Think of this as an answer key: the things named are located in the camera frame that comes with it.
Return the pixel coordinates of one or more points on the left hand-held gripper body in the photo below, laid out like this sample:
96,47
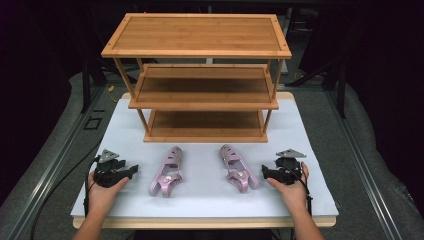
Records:
106,171

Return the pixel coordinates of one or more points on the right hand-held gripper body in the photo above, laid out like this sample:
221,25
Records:
289,171

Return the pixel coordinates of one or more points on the pink sandal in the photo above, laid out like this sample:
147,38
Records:
237,170
168,170

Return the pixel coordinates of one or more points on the three-tier wooden shelf rack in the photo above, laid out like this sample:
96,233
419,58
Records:
200,33

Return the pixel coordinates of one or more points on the person's right hand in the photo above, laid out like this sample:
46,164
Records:
295,195

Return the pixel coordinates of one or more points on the person's left hand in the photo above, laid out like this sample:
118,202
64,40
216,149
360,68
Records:
101,198

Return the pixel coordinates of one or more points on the white table mat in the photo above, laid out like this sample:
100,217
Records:
203,200

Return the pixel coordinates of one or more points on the small yellow object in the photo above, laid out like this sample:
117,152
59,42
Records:
111,91

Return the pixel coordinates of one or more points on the black metal stand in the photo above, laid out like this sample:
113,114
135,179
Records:
340,86
87,86

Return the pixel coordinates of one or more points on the metal floor rail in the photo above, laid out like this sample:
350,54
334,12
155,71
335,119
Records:
363,166
50,173

